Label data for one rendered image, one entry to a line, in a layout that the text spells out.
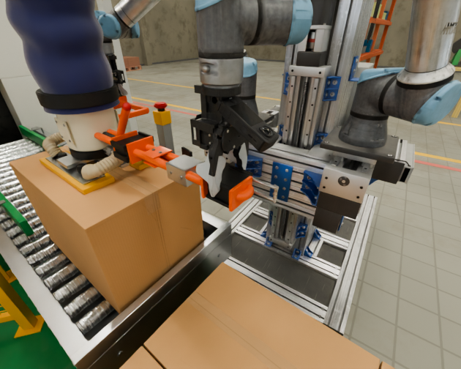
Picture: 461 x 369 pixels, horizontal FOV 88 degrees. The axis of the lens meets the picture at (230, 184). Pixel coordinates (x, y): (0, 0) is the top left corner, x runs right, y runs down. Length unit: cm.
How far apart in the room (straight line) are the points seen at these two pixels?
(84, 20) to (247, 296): 99
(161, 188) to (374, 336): 136
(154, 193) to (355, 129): 68
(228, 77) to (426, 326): 171
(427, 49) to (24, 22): 95
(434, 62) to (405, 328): 139
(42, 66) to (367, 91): 92
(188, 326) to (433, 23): 102
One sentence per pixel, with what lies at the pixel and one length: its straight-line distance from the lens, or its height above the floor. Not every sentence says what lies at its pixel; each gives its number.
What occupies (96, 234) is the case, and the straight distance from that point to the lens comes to 72.
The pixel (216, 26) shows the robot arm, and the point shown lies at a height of 136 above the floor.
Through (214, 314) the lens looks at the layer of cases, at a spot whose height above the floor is 54.
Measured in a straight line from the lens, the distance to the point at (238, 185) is 48.
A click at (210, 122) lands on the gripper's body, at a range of 46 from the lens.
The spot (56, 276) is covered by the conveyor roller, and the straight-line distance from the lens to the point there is 122.
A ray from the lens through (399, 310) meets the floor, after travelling 184.
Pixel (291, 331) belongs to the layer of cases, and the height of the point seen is 54.
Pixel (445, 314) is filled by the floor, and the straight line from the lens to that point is 198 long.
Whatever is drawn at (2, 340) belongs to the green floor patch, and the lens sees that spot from 191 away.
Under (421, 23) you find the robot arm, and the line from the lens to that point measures 75.
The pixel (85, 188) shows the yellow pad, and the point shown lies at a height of 97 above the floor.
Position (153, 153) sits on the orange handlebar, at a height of 109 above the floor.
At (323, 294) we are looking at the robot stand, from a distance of 145.
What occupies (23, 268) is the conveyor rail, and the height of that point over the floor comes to 59.
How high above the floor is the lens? 136
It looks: 32 degrees down
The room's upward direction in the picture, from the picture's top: straight up
